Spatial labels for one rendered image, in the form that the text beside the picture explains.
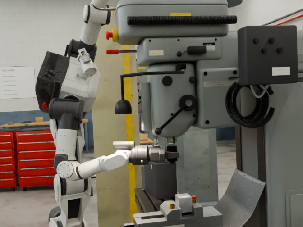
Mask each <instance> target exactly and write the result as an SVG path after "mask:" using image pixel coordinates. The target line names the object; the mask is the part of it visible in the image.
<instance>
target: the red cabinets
mask: <svg viewBox="0 0 303 227"><path fill-rule="evenodd" d="M55 153H56V146H55V144H54V138H53V136H52V133H51V129H50V127H36V128H24V129H21V130H20V129H19V128H15V129H0V188H9V187H12V191H15V187H17V186H20V187H23V191H26V187H30V186H53V185H54V178H55V175H56V174H57V172H56V171H55V170H54V156H55Z"/></svg>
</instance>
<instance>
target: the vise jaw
mask: <svg viewBox="0 0 303 227"><path fill-rule="evenodd" d="M169 203H175V202H174V201H173V200H170V201H164V202H163V203H162V204H161V205H160V211H161V212H162V214H163V215H164V217H165V218H166V220H176V219H180V218H182V209H181V208H180V207H179V206H178V205H177V204H176V203H175V208H174V209H170V208H169Z"/></svg>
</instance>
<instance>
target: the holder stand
mask: <svg viewBox="0 0 303 227"><path fill-rule="evenodd" d="M144 172H145V189H146V190H147V191H148V192H149V193H150V194H151V195H152V196H154V197H155V198H156V199H162V198H169V197H175V195H176V194H177V177H176V163H174V164H170V163H169V161H167V159H166V160H165V163H160V162H149V164H148V165H144Z"/></svg>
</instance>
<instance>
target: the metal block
mask: <svg viewBox="0 0 303 227"><path fill-rule="evenodd" d="M175 202H176V204H177V205H178V206H179V207H180V208H181V209H182V213H186V212H192V197H191V196H190V195H189V194H188V193H185V194H176V195H175Z"/></svg>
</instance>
